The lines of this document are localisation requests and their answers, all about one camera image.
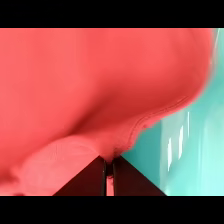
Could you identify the red T-shirt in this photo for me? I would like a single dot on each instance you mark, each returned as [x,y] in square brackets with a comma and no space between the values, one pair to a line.
[93,86]

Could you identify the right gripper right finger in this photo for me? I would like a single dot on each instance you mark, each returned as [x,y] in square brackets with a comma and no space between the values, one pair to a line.
[133,181]

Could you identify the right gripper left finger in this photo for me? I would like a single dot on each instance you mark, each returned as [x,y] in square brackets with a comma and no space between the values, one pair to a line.
[85,180]

